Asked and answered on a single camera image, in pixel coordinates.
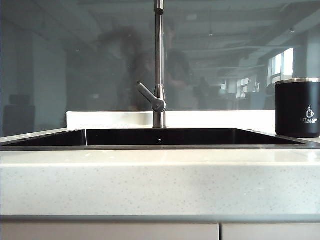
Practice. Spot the narrow white cabinet door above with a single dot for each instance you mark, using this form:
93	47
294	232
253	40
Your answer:
270	233

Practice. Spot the wide white cabinet door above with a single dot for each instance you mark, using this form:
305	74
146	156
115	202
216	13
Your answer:
107	232

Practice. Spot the black mug with steel rim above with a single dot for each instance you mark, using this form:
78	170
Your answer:
297	107

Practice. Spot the stainless steel faucet pipe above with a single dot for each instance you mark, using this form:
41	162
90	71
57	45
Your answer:
159	50

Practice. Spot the white backsplash ledge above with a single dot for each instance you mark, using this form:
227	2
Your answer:
112	118

